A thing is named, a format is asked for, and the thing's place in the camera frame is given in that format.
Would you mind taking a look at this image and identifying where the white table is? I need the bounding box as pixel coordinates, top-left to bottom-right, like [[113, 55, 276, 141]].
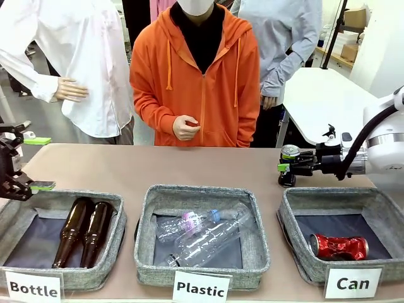
[[280, 67, 384, 149]]

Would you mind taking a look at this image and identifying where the clear bottle with blue cap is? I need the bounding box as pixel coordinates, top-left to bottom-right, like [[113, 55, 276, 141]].
[[157, 209, 222, 244]]

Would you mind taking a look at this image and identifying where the brown glass bottle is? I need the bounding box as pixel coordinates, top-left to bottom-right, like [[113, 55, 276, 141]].
[[52, 197, 95, 269], [80, 201, 114, 269]]

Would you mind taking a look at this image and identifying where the grey fabric basket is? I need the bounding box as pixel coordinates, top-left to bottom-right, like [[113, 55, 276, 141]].
[[134, 184, 271, 290], [0, 189, 128, 291], [276, 186, 404, 287]]

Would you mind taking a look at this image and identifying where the pink garment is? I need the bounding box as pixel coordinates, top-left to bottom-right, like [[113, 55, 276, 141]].
[[150, 0, 171, 20]]

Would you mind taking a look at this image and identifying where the white face mask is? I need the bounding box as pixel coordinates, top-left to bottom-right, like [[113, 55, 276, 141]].
[[175, 0, 215, 16]]

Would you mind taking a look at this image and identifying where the mannequin in grey-blue shirt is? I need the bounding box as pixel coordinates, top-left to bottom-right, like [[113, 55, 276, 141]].
[[233, 0, 323, 149]]

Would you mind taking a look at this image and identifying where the crushed red can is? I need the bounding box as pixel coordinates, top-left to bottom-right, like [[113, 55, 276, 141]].
[[309, 233, 369, 261]]

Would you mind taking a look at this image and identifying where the white Can label card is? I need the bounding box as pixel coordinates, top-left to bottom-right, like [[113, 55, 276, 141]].
[[324, 266, 383, 300]]

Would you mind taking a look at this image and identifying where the black and green can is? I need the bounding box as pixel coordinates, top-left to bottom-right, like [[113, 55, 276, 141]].
[[278, 144, 300, 187]]

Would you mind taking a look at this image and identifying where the large clear plastic bottle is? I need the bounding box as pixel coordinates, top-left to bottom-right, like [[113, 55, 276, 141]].
[[163, 201, 253, 269]]

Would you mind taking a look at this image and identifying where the grey-blue-shirt mannequin's hand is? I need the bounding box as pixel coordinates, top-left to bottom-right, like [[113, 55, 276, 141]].
[[261, 95, 278, 110]]

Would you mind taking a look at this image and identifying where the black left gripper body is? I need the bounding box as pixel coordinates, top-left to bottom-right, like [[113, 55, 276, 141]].
[[0, 138, 15, 187]]

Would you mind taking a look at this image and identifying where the person's right hand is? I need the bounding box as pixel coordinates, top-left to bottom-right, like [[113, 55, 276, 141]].
[[172, 115, 201, 142]]

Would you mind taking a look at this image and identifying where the person in orange hoodie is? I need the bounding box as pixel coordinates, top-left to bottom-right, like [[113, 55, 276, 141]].
[[129, 0, 261, 148]]

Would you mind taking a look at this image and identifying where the white-shirt mannequin's hand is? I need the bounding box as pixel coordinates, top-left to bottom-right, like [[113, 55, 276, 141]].
[[57, 77, 89, 102]]

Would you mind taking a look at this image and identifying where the white Plastic label card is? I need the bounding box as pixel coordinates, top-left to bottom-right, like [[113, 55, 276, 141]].
[[172, 270, 231, 302]]

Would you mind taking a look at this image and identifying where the white Bottle label card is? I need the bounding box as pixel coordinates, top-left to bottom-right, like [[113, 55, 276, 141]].
[[3, 270, 64, 303]]

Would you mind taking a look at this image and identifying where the cardboard box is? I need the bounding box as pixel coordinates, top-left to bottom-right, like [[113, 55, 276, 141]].
[[340, 43, 360, 62], [343, 8, 367, 29]]

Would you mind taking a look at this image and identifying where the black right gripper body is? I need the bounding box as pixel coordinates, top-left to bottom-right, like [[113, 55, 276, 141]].
[[314, 143, 344, 174]]

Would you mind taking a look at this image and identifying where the mannequin in white shirt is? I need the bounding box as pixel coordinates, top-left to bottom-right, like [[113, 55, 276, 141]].
[[0, 0, 135, 146]]

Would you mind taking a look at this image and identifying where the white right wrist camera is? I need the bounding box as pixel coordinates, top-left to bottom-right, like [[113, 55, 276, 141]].
[[321, 124, 337, 146]]

